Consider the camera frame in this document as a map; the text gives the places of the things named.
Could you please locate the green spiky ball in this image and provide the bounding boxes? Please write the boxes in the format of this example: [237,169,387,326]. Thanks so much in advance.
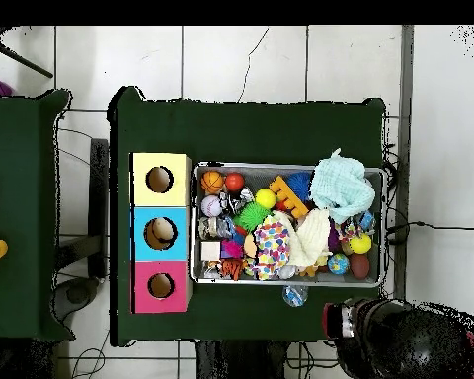
[232,201,273,234]

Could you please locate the black floor stand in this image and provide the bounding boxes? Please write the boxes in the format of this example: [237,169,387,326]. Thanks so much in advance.
[54,137,110,321]

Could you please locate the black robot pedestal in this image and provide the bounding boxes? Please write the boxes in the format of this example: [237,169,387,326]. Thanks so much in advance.
[195,340,289,379]

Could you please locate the polka dot paper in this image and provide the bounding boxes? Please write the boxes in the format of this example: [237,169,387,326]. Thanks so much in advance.
[252,220,291,281]

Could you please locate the side table green cloth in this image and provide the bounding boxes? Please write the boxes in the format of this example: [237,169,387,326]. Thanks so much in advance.
[0,89,74,342]

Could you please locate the white baseball toy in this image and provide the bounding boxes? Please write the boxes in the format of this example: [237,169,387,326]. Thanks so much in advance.
[199,194,224,218]

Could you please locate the yellow smiley ball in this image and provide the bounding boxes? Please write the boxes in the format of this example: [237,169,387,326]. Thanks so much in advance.
[255,188,277,210]

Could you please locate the blue spiky ball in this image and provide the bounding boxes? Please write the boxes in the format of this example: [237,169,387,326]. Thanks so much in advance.
[285,170,313,202]

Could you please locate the black floor cable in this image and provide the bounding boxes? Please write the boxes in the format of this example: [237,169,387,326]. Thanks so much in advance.
[386,220,474,231]

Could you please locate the red orange ball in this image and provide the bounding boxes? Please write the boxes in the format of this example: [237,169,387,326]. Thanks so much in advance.
[224,172,246,193]

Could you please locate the cream waffle cloth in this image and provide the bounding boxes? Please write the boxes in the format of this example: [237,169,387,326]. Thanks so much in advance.
[272,207,333,269]

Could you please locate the dark green table cloth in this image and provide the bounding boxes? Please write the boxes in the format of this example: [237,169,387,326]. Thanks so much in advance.
[108,85,388,347]

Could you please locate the mint green cloth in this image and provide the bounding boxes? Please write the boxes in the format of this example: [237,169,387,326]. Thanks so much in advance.
[308,148,376,225]

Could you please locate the clear mesh bin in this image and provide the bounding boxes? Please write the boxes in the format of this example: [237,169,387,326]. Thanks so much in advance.
[191,161,388,287]

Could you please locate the orange toy brick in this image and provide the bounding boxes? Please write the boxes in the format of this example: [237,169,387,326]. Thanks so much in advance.
[268,175,310,219]

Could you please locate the black tripod leg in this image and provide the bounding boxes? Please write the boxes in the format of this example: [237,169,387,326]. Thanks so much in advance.
[0,26,54,79]

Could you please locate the orange basketball toy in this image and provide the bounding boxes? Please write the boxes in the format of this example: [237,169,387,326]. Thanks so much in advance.
[199,170,225,195]

